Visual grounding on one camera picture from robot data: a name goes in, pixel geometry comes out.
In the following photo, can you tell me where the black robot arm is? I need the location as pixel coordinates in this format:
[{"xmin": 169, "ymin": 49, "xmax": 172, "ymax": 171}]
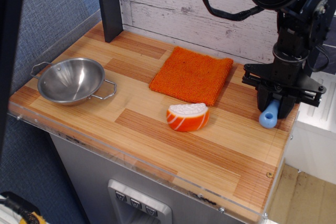
[{"xmin": 243, "ymin": 0, "xmax": 335, "ymax": 119}]

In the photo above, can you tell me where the black and yellow object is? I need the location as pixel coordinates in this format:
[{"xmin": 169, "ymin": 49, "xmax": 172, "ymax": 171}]
[{"xmin": 1, "ymin": 191, "xmax": 47, "ymax": 223}]

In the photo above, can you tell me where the clear acrylic table guard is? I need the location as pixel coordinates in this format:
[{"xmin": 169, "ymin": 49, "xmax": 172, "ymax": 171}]
[{"xmin": 1, "ymin": 24, "xmax": 298, "ymax": 223}]

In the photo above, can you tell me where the toy salmon sushi piece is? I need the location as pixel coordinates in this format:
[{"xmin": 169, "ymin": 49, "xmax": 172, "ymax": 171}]
[{"xmin": 166, "ymin": 103, "xmax": 209, "ymax": 132}]

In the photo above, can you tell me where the dark left frame post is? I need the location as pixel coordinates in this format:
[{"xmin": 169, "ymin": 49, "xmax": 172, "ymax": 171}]
[{"xmin": 99, "ymin": 0, "xmax": 123, "ymax": 42}]

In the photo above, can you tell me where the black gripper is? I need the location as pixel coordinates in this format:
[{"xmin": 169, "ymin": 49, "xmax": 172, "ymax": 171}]
[{"xmin": 242, "ymin": 53, "xmax": 327, "ymax": 119}]

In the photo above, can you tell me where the grey toy fridge cabinet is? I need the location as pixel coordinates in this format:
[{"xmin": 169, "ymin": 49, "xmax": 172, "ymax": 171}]
[{"xmin": 51, "ymin": 135, "xmax": 240, "ymax": 223}]

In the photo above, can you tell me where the silver dispenser button panel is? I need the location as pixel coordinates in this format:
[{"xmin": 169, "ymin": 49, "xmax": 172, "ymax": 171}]
[{"xmin": 108, "ymin": 179, "xmax": 173, "ymax": 223}]

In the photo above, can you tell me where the white ribbed side counter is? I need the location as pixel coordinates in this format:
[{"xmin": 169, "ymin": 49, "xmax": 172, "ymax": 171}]
[{"xmin": 285, "ymin": 72, "xmax": 335, "ymax": 184}]

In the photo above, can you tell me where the orange red cloth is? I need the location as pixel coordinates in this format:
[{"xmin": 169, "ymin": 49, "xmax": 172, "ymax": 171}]
[{"xmin": 149, "ymin": 47, "xmax": 234, "ymax": 106}]

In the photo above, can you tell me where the blue and grey spoon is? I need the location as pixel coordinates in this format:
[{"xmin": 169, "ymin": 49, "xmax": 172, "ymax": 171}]
[{"xmin": 259, "ymin": 99, "xmax": 280, "ymax": 129}]

